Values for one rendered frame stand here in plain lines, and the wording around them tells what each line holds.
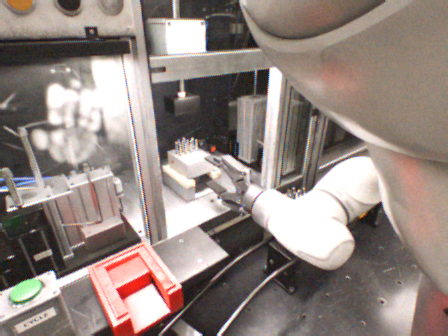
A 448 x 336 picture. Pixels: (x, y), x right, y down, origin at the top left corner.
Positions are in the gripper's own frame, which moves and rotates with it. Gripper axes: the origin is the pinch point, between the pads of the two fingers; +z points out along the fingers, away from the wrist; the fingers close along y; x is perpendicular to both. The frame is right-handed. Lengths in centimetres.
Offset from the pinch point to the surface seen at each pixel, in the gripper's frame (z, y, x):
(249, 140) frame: 10.9, 1.1, -24.1
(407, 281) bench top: -44, -33, -41
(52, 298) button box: -20.2, 1.7, 44.7
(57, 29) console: -8, 38, 33
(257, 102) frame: 10.0, 14.7, -26.0
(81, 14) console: -7.9, 39.5, 29.1
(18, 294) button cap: -18, 3, 48
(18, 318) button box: -20, 1, 49
